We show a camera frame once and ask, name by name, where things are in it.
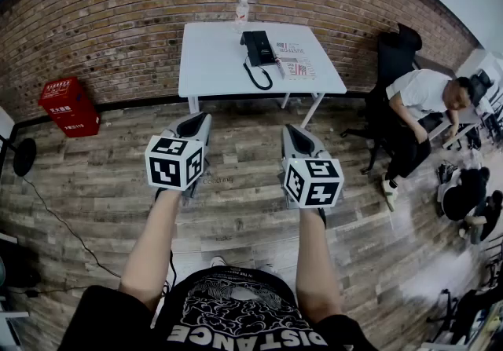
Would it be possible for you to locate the black round stand base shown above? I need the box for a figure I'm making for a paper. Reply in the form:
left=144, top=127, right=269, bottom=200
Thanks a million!
left=0, top=133, right=38, bottom=178

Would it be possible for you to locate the clear plastic water bottle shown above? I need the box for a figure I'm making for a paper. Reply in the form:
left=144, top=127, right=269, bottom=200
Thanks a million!
left=234, top=0, right=250, bottom=35

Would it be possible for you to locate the black coiled telephone cord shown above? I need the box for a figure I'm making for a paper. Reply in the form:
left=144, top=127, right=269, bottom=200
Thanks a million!
left=242, top=53, right=274, bottom=92

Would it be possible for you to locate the person's left forearm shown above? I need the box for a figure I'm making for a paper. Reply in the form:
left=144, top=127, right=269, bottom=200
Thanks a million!
left=118, top=188, right=184, bottom=312

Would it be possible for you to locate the black swivel chair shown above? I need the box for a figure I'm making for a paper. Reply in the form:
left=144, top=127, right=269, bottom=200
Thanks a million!
left=425, top=287, right=503, bottom=347

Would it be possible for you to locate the red fire equipment box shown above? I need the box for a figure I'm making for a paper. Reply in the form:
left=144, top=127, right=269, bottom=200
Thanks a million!
left=37, top=76, right=101, bottom=139

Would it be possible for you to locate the white table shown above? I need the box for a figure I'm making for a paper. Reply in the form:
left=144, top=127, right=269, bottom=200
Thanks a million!
left=178, top=21, right=348, bottom=130

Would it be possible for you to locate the person's right forearm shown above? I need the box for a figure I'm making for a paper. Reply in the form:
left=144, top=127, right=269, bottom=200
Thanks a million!
left=294, top=206, right=343, bottom=324

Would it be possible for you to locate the black telephone base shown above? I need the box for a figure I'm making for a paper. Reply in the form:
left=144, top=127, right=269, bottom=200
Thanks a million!
left=240, top=30, right=277, bottom=68

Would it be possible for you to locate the person's black printed t-shirt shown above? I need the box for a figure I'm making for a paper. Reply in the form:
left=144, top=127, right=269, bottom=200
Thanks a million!
left=57, top=265, right=379, bottom=351

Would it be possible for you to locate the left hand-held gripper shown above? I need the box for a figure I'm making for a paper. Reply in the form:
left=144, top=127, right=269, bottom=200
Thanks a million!
left=144, top=112, right=213, bottom=199

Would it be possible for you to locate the black floor cable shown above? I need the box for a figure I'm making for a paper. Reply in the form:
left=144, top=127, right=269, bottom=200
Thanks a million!
left=22, top=175, right=123, bottom=280

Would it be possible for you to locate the striped cover book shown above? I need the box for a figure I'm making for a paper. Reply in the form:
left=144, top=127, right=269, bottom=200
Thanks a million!
left=274, top=55, right=308, bottom=81

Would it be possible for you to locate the black mesh office chair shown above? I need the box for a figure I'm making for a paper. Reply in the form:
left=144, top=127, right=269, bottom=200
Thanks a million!
left=468, top=69, right=495, bottom=108

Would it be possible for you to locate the white printed newspaper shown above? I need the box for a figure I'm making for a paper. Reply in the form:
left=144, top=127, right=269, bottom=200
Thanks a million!
left=270, top=41, right=320, bottom=82

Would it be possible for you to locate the white desk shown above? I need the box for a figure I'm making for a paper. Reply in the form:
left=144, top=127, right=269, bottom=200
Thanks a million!
left=427, top=48, right=503, bottom=151

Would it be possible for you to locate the black telephone handset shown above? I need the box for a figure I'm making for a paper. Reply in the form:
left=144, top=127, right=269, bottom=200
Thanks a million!
left=243, top=31, right=265, bottom=68

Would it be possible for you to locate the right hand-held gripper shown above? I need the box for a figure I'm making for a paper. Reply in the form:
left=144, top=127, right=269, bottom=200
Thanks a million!
left=281, top=123, right=345, bottom=210

